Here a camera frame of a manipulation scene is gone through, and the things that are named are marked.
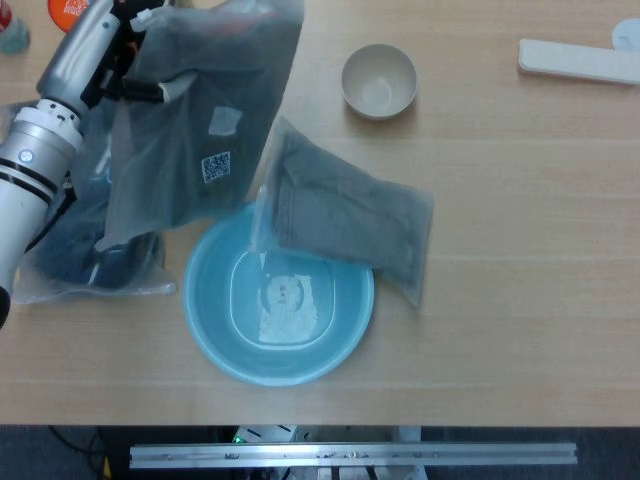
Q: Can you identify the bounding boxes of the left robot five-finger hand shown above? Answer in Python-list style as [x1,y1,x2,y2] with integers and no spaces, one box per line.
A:
[35,0,174,114]

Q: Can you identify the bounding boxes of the bagged dark grey garment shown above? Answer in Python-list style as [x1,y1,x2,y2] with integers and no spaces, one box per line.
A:
[94,0,306,251]

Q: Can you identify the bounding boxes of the bagged dark navy garment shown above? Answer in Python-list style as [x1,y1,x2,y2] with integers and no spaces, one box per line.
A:
[0,102,179,306]

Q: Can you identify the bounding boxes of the bagged dark grey clothes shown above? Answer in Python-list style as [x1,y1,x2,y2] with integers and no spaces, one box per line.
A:
[248,115,435,307]

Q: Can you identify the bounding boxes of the light blue plastic bowl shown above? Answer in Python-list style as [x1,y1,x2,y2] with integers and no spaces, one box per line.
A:
[182,202,376,389]

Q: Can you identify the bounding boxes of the orange lidded canister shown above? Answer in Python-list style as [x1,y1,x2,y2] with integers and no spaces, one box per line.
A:
[47,0,94,35]

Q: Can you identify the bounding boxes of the clear bottle red label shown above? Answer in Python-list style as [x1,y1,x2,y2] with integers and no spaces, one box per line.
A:
[0,0,31,55]

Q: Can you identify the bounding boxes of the beige round bowl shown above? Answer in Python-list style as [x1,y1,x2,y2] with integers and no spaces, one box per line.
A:
[341,43,419,122]

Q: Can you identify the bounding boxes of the long white pencil case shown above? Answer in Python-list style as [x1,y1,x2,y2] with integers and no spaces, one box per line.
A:
[516,38,640,86]

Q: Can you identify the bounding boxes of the white round table grommet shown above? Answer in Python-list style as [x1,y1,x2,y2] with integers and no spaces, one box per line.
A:
[611,18,640,53]

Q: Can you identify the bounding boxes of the aluminium profile rail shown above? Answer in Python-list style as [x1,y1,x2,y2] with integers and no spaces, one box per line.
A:
[128,441,579,470]

